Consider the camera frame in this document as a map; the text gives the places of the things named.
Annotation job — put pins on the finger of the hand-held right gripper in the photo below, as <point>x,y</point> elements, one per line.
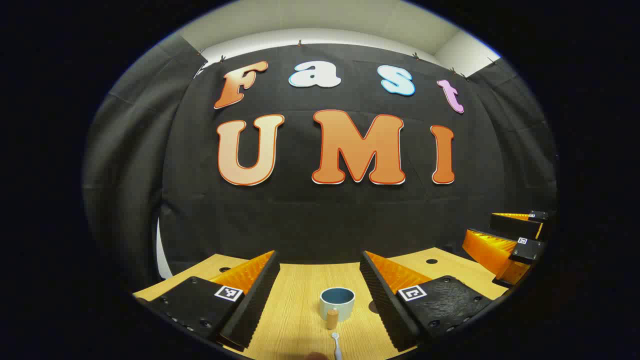
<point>515,226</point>
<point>487,252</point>

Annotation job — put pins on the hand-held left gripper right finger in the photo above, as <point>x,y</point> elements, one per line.
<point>385,305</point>

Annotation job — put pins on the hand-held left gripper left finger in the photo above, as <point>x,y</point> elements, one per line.
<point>257,300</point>

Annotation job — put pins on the white toothbrush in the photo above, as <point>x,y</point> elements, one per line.
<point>336,345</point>

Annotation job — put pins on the wooden desktop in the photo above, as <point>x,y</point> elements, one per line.
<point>300,300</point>

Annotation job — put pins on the black backdrop cloth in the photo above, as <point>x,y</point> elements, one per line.
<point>300,215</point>

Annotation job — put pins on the dark grey side curtain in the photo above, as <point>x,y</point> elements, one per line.
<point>530,125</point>
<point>125,175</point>

